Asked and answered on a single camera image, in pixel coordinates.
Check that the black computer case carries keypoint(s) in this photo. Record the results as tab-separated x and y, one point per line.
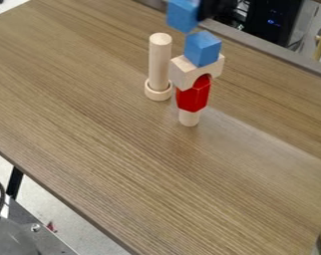
272	19

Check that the grey metal base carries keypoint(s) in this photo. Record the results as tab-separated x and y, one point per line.
21	235

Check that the blue cube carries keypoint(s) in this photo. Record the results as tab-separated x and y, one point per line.
202	48

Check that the short wooden cylinder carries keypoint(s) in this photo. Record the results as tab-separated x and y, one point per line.
189	117

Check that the red hexagonal block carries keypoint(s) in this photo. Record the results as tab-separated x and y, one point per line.
194	96

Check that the wooden arch block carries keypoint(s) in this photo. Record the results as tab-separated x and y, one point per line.
185	73

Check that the tall wooden cylinder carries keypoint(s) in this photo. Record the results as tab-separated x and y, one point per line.
160	61

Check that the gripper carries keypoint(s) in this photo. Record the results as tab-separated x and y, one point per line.
215	8

